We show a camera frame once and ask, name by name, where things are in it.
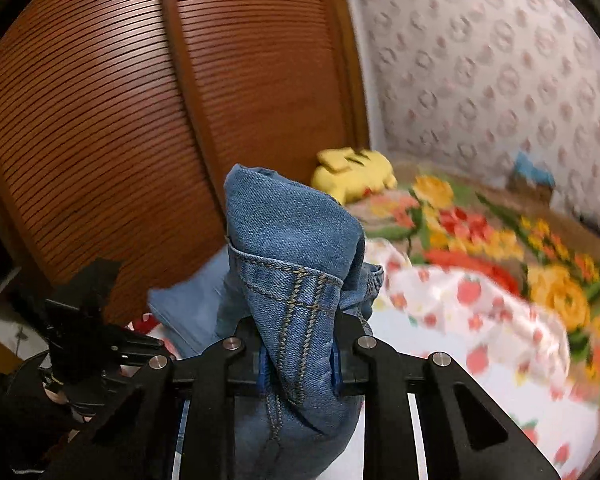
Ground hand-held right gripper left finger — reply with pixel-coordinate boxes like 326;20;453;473
45;316;267;480

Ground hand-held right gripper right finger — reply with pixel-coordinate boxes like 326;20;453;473
331;310;562;480

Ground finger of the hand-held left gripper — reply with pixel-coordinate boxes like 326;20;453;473
111;331;167;363

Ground blue denim pants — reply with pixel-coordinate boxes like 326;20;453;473
147;164;385;480

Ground person's left forearm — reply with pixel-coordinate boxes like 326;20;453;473
0;372;88;476

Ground white strawberry print sheet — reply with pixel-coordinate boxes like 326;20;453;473
127;237;600;480

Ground floral brown blanket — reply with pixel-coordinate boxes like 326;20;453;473
345;160;600;411

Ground yellow plush toy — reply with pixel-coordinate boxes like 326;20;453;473
311;147;398;206

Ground wooden louvred wardrobe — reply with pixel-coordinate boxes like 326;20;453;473
0;0;372;376

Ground cardboard box with blue bag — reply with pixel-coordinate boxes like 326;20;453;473
507;152;557;204

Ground circle patterned sheer curtain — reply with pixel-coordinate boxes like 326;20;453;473
352;0;600;241

